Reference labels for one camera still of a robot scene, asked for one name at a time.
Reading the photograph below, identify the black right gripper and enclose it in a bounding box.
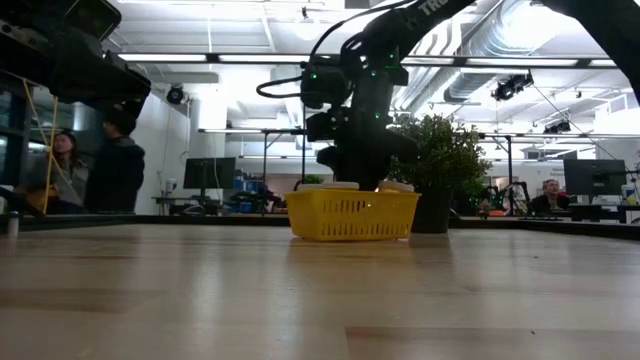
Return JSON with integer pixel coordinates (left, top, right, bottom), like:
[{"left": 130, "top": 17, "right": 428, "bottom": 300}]
[{"left": 317, "top": 107, "right": 420, "bottom": 192}]

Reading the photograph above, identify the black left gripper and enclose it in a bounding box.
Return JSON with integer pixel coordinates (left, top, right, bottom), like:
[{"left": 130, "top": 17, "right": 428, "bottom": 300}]
[{"left": 0, "top": 19, "right": 151, "bottom": 119}]

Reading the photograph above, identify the yellow plastic basket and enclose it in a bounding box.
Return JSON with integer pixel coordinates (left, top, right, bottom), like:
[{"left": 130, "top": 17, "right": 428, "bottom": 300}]
[{"left": 284, "top": 188, "right": 422, "bottom": 243}]

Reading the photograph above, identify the black ceiling spotlight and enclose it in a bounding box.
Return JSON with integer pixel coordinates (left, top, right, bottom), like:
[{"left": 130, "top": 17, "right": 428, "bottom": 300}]
[
  {"left": 543, "top": 119, "right": 572, "bottom": 135},
  {"left": 165, "top": 83, "right": 186, "bottom": 105},
  {"left": 491, "top": 71, "right": 535, "bottom": 102}
]

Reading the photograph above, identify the black tripod stand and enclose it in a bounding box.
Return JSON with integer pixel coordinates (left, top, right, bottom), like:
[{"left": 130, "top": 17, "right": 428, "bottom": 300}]
[{"left": 299, "top": 102, "right": 308, "bottom": 184}]

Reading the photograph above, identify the potted green plant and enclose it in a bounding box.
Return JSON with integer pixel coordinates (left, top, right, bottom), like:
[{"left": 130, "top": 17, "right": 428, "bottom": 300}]
[{"left": 387, "top": 114, "right": 494, "bottom": 235}]

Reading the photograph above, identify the person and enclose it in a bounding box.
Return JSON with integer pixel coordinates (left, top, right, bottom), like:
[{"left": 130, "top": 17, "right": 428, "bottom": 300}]
[
  {"left": 84, "top": 107, "right": 146, "bottom": 215},
  {"left": 529, "top": 178, "right": 572, "bottom": 217},
  {"left": 22, "top": 130, "right": 91, "bottom": 215}
]

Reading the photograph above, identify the dark office desk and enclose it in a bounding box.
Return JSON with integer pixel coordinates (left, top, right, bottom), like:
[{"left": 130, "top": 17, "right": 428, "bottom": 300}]
[{"left": 152, "top": 196, "right": 226, "bottom": 216}]

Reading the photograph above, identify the black computer monitor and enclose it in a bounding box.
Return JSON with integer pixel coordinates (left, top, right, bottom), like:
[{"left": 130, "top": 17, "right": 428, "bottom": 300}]
[
  {"left": 182, "top": 157, "right": 236, "bottom": 190},
  {"left": 563, "top": 158, "right": 627, "bottom": 197}
]

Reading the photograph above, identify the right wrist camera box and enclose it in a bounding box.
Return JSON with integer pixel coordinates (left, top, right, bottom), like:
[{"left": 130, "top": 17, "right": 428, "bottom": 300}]
[{"left": 305, "top": 110, "right": 351, "bottom": 143}]

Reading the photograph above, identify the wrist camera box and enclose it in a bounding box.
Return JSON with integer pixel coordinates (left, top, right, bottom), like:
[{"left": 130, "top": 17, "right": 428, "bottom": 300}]
[
  {"left": 63, "top": 0, "right": 123, "bottom": 42},
  {"left": 305, "top": 110, "right": 351, "bottom": 143}
]

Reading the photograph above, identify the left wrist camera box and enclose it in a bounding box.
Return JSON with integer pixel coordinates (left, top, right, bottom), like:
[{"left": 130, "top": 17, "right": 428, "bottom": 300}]
[{"left": 63, "top": 0, "right": 123, "bottom": 42}]

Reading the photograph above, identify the yellow cable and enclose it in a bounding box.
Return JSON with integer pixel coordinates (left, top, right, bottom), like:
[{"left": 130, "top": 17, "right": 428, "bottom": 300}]
[{"left": 22, "top": 79, "right": 71, "bottom": 215}]

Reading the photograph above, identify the black metal frame stand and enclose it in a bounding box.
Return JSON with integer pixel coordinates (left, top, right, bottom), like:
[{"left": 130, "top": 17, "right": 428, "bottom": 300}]
[
  {"left": 259, "top": 128, "right": 307, "bottom": 184},
  {"left": 478, "top": 132, "right": 515, "bottom": 201}
]

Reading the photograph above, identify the black aluminium table frame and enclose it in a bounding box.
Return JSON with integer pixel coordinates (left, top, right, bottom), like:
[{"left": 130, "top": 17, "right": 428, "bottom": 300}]
[{"left": 0, "top": 212, "right": 640, "bottom": 242}]

